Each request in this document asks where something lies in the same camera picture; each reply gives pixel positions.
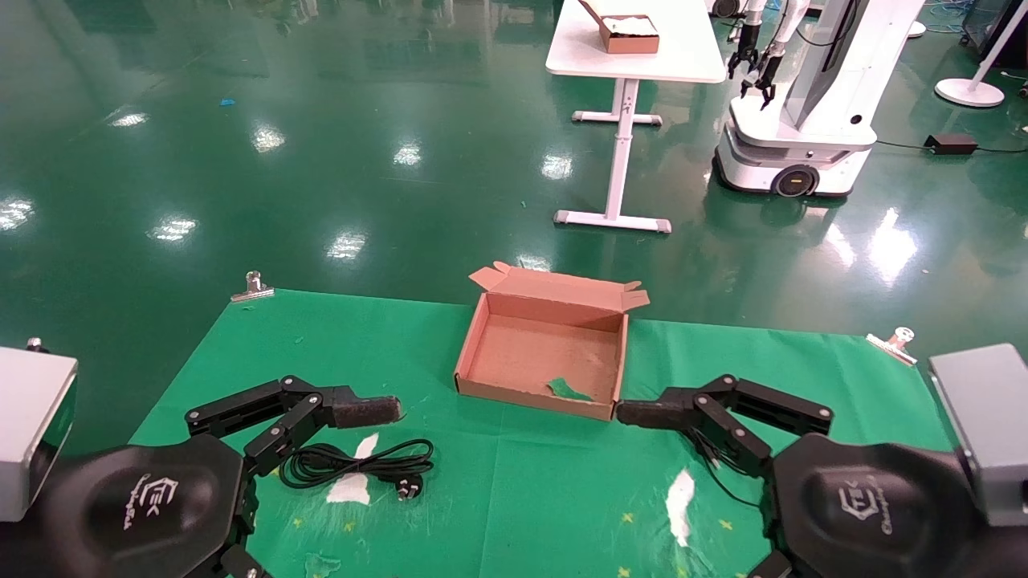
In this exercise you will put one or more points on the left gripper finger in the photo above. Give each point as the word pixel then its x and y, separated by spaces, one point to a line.
pixel 361 409

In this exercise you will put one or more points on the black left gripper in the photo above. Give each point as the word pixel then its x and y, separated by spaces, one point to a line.
pixel 136 506

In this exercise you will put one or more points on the black background robot gripper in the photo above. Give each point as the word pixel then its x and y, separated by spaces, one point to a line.
pixel 743 56
pixel 765 72

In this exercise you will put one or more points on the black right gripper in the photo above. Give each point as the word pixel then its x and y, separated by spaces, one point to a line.
pixel 875 514

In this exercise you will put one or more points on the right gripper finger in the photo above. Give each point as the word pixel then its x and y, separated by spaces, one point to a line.
pixel 650 411

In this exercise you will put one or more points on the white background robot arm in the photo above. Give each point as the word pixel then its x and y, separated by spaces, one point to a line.
pixel 755 12
pixel 791 24

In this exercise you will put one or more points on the small brown cardboard box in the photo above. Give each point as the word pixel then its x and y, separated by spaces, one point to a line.
pixel 630 38

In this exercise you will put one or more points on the open brown cardboard box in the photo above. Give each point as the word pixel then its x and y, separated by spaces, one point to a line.
pixel 538 345

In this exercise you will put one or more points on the black background wheel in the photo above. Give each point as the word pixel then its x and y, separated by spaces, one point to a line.
pixel 727 8

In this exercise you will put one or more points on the white background table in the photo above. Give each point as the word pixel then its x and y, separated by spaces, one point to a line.
pixel 683 56

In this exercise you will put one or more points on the white wheeled background robot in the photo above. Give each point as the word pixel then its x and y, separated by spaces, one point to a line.
pixel 803 136

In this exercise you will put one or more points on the green table cloth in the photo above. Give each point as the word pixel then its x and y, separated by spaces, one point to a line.
pixel 522 498

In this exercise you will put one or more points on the small white round base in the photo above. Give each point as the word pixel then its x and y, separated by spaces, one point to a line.
pixel 915 30

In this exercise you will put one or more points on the silver metal binder clip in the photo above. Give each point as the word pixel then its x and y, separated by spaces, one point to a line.
pixel 253 291
pixel 895 345

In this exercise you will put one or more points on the black power adapter brick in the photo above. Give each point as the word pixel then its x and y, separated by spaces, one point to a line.
pixel 950 144

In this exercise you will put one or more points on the white stand base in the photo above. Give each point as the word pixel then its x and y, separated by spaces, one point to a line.
pixel 969 92

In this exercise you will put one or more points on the dark background cabinet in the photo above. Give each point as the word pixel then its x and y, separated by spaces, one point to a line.
pixel 996 24

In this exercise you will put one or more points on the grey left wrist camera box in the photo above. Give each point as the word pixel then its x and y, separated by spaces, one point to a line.
pixel 32 425

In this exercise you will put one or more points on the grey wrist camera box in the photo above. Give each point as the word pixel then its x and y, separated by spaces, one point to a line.
pixel 988 425
pixel 32 425

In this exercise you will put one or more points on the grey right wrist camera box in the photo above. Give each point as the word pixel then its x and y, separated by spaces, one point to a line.
pixel 988 425

